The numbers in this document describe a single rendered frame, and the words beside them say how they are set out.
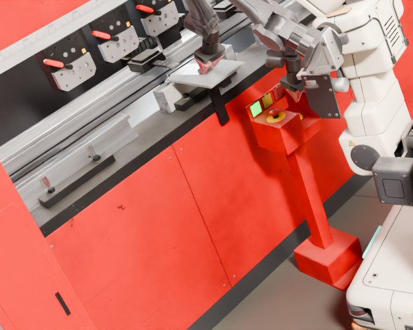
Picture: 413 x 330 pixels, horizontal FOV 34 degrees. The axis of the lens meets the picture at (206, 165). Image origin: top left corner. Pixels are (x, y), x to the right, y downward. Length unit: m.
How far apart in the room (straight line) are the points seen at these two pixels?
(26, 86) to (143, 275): 0.93
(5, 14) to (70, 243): 0.77
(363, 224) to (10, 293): 1.65
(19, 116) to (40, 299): 0.92
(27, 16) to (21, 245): 0.72
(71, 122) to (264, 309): 1.10
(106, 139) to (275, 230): 0.91
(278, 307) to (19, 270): 1.16
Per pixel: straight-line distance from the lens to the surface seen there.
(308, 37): 1.89
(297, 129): 2.47
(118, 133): 2.45
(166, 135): 2.43
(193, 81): 2.45
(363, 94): 2.13
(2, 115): 2.82
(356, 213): 3.19
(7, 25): 2.21
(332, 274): 2.80
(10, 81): 2.82
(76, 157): 2.38
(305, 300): 2.82
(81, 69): 2.33
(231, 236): 2.76
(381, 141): 2.15
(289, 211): 2.97
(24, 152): 2.58
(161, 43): 2.55
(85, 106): 2.67
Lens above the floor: 1.92
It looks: 29 degrees down
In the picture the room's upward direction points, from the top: 22 degrees counter-clockwise
